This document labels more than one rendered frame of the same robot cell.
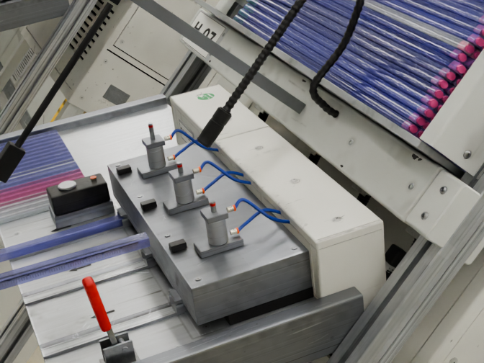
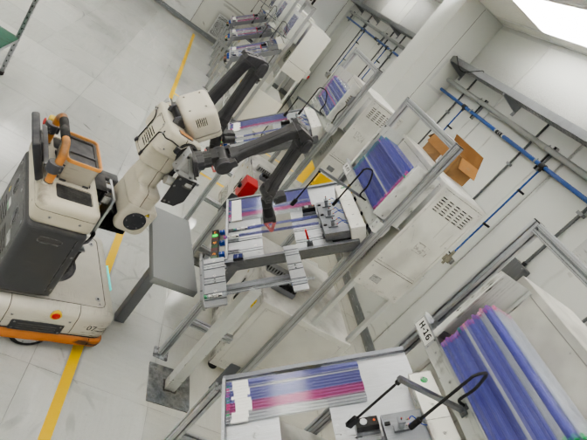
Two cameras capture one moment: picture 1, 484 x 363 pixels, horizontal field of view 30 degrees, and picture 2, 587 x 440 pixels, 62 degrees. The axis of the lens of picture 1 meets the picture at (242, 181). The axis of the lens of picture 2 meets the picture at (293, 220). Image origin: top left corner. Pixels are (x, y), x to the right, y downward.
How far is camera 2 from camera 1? 1.64 m
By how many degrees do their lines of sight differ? 16
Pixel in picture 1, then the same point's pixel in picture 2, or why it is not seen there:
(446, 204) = (376, 224)
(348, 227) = (358, 226)
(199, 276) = (327, 231)
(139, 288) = (317, 231)
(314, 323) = (348, 244)
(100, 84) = (325, 164)
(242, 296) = (335, 237)
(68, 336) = (301, 239)
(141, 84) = (338, 165)
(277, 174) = (349, 211)
